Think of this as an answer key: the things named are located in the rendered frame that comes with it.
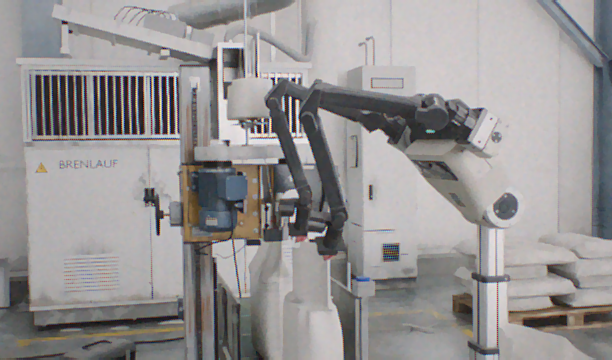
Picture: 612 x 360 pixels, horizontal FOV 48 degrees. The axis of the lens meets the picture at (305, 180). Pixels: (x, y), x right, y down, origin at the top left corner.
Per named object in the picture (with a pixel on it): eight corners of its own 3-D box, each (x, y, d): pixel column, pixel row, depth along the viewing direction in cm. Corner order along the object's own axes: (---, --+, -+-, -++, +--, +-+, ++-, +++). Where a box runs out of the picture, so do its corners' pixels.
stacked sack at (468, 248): (548, 257, 557) (548, 239, 557) (471, 261, 544) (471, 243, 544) (521, 250, 599) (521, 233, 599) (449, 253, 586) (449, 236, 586)
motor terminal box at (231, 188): (249, 205, 268) (248, 175, 267) (226, 207, 262) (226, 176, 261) (237, 203, 275) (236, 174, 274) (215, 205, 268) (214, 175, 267)
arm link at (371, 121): (276, 73, 255) (274, 70, 265) (263, 107, 258) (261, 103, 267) (385, 115, 264) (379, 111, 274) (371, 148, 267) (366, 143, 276)
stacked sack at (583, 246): (628, 259, 544) (628, 240, 543) (579, 262, 534) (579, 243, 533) (575, 247, 609) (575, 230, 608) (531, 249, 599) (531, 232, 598)
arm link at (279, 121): (278, 95, 257) (276, 92, 267) (264, 101, 257) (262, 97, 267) (315, 200, 269) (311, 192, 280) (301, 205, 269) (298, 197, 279)
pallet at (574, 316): (641, 322, 541) (641, 303, 540) (505, 336, 508) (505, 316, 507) (573, 299, 620) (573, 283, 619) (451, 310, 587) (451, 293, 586)
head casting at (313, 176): (329, 226, 301) (328, 157, 299) (273, 228, 295) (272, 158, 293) (312, 219, 330) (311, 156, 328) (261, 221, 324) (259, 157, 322)
